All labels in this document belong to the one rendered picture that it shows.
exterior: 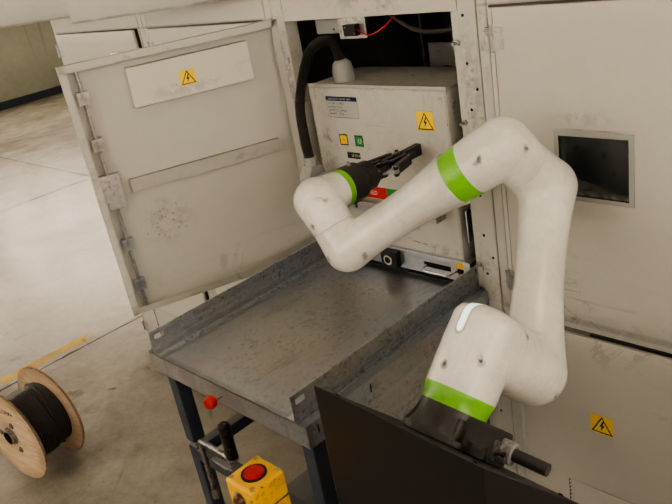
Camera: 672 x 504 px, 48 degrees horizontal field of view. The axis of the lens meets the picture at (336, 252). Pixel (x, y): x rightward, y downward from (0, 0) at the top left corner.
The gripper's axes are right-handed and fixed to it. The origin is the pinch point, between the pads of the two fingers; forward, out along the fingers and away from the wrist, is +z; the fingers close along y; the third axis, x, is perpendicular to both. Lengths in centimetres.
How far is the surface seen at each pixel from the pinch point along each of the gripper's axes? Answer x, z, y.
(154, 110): 18, -32, -64
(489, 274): -33.2, 3.5, 18.1
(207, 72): 25, -17, -55
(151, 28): 35, 4, -112
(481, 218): -17.3, 3.6, 17.4
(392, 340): -35.3, -31.7, 13.6
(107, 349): -122, -5, -219
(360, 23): 32.0, 7.1, -17.2
